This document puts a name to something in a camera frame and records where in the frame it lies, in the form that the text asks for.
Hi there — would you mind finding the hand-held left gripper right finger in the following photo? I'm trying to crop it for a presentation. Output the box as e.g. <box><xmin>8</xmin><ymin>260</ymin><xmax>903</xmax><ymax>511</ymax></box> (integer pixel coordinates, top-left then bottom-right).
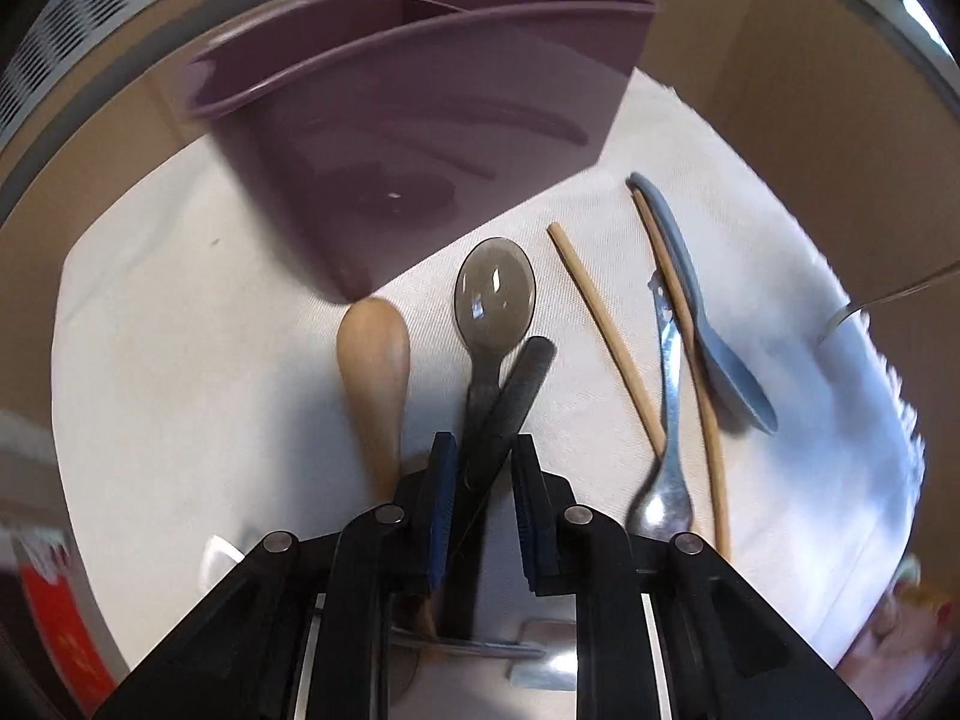
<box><xmin>511</xmin><ymin>435</ymin><xmax>875</xmax><ymax>720</ymax></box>

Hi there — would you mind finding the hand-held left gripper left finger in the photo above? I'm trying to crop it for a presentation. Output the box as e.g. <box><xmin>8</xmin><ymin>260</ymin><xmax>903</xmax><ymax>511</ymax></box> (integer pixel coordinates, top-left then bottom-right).
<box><xmin>94</xmin><ymin>431</ymin><xmax>458</xmax><ymax>720</ymax></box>

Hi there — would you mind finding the black ribbed handle utensil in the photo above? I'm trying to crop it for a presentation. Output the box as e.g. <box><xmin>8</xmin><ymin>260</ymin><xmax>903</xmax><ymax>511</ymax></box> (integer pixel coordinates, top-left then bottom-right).
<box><xmin>439</xmin><ymin>336</ymin><xmax>557</xmax><ymax>638</ymax></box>

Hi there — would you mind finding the wooden spoon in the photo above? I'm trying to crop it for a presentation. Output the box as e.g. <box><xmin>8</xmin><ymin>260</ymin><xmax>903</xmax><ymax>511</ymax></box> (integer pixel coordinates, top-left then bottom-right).
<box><xmin>335</xmin><ymin>298</ymin><xmax>440</xmax><ymax>638</ymax></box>

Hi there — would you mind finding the metal spoon with cutout handle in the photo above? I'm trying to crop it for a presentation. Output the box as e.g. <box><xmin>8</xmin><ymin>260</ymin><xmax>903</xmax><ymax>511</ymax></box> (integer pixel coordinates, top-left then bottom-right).
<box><xmin>626</xmin><ymin>270</ymin><xmax>695</xmax><ymax>541</ymax></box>

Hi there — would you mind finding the wooden chopstick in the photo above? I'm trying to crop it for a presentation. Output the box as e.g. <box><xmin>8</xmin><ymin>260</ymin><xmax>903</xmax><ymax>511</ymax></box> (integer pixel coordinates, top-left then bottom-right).
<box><xmin>632</xmin><ymin>190</ymin><xmax>732</xmax><ymax>563</ymax></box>
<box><xmin>546</xmin><ymin>222</ymin><xmax>668</xmax><ymax>460</ymax></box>

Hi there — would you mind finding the translucent grey plastic spoon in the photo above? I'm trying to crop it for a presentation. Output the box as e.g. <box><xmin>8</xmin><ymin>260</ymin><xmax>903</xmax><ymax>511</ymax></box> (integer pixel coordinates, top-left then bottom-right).
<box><xmin>454</xmin><ymin>238</ymin><xmax>537</xmax><ymax>488</ymax></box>

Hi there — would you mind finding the blue-grey plastic spoon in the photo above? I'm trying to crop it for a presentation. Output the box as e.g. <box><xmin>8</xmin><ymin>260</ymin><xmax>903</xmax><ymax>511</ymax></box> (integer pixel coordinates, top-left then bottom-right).
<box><xmin>626</xmin><ymin>172</ymin><xmax>777</xmax><ymax>434</ymax></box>

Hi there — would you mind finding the purple plastic utensil holder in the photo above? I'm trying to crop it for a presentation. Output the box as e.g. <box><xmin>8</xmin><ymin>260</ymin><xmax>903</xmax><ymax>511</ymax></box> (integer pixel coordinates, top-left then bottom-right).
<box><xmin>169</xmin><ymin>0</ymin><xmax>659</xmax><ymax>301</ymax></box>

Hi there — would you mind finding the metal fork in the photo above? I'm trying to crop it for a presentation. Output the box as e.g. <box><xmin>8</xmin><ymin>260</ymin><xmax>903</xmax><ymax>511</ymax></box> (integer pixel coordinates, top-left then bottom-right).
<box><xmin>817</xmin><ymin>261</ymin><xmax>960</xmax><ymax>346</ymax></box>

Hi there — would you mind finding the flat metal utensil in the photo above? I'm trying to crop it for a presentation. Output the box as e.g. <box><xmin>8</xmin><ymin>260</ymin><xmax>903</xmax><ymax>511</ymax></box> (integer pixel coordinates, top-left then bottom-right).
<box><xmin>390</xmin><ymin>619</ymin><xmax>578</xmax><ymax>691</ymax></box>

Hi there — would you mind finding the white cloth mat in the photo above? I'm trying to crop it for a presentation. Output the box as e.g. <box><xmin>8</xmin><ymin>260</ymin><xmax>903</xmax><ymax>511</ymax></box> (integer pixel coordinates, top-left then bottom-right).
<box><xmin>52</xmin><ymin>67</ymin><xmax>931</xmax><ymax>720</ymax></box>

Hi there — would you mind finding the red box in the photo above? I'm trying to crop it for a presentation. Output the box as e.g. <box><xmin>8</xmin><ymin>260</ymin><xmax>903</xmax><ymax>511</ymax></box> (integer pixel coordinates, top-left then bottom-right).
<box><xmin>16</xmin><ymin>525</ymin><xmax>117</xmax><ymax>717</ymax></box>

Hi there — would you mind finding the large grey vent grille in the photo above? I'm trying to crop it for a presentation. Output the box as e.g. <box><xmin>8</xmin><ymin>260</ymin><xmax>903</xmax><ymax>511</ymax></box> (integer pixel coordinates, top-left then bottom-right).
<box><xmin>0</xmin><ymin>0</ymin><xmax>196</xmax><ymax>136</ymax></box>

